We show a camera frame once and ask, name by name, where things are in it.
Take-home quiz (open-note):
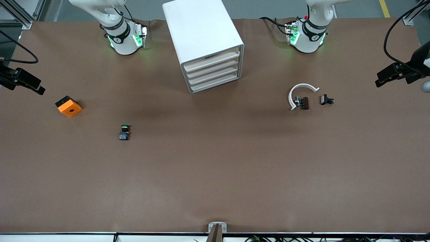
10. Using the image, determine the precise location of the green push button switch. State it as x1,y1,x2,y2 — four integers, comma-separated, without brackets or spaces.
119,124,132,141

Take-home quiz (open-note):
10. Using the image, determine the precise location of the white curved plastic arc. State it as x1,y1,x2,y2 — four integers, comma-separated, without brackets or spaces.
288,83,320,111

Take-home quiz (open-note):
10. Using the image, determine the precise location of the dark brown small component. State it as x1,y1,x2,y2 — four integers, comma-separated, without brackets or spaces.
294,96,309,110

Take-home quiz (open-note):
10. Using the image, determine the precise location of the brown table cover sheet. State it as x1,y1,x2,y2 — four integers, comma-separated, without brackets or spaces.
0,17,430,233

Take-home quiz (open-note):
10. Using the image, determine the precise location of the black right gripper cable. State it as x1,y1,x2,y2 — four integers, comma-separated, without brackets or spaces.
0,30,38,64

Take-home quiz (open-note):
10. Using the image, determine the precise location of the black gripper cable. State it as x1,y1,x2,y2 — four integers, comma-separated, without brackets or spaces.
0,30,38,64
384,0,430,66

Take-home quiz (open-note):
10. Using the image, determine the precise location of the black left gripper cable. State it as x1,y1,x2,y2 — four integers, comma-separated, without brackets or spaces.
384,0,430,66

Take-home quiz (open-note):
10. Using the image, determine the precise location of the orange button enclosure box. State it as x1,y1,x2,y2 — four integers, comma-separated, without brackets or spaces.
55,95,83,118

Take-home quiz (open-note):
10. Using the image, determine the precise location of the aluminium frame post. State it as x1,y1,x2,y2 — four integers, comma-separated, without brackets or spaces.
0,0,34,30
402,0,430,26

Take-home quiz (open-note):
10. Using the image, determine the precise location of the black arm base cable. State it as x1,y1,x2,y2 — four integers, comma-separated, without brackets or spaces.
260,16,293,36

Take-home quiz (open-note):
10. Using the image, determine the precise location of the grey metal bracket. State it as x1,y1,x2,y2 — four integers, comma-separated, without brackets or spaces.
208,222,227,233

